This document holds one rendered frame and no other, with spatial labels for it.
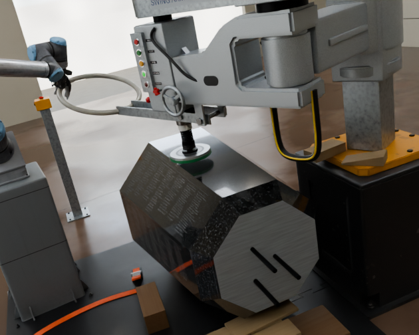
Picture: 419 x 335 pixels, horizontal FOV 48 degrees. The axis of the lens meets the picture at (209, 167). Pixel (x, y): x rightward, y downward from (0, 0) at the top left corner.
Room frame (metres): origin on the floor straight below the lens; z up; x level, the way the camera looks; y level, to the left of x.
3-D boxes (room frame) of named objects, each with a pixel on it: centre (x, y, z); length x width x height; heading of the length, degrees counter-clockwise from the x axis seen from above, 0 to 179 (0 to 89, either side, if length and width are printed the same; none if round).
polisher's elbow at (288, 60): (1.87, -0.38, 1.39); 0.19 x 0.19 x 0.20
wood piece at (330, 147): (2.29, -0.61, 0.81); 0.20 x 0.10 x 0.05; 115
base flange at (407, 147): (2.31, -0.86, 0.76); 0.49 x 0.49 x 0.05; 17
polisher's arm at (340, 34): (2.18, -0.72, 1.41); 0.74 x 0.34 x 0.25; 133
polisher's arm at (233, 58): (2.05, -0.19, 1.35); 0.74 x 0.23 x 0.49; 45
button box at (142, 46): (2.30, 0.21, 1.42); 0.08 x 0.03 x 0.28; 45
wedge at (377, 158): (2.10, -0.75, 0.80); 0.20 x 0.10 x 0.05; 57
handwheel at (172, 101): (2.17, 0.08, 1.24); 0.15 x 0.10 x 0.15; 45
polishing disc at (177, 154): (2.34, 0.08, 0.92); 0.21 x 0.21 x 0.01
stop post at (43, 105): (3.88, 1.24, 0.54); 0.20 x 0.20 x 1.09; 17
